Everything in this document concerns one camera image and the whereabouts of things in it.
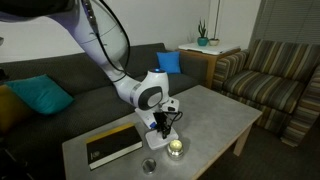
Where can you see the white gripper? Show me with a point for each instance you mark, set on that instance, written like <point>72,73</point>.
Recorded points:
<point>150,121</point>

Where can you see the white plastic container lid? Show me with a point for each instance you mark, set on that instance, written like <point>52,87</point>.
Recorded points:
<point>156,141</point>

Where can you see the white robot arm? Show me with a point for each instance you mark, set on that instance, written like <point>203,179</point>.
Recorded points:
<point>97,30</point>

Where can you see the lit candle in glass jar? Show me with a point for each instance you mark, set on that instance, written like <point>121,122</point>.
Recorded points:
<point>175,149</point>

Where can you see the grey top coffee table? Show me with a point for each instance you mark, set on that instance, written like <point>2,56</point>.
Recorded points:
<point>210,124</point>

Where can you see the black and yellow book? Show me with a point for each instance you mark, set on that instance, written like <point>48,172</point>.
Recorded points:
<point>107,146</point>

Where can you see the blue throw pillow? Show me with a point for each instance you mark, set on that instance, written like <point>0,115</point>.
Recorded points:
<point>169,62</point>

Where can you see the wooden side table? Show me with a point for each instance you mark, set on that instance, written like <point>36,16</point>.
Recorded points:
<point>211,54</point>

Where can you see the succulent in teal pot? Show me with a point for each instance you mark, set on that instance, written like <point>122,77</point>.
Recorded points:
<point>202,40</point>

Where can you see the small white plant pot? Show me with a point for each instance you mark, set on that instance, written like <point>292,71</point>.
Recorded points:
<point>214,42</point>

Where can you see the striped fabric armchair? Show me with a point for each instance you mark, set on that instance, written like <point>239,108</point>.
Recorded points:
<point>281,79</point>

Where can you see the teal throw pillow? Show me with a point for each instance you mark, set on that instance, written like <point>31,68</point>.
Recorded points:
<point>41,94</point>

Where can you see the dark grey fabric sofa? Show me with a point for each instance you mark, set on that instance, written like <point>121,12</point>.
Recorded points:
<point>34,145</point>

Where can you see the mustard yellow throw pillow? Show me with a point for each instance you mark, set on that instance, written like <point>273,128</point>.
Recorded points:
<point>12,109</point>

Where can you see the window blinds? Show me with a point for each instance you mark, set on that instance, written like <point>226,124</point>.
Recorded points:
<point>296,21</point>

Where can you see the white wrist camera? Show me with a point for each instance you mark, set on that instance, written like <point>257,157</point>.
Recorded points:
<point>171,106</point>

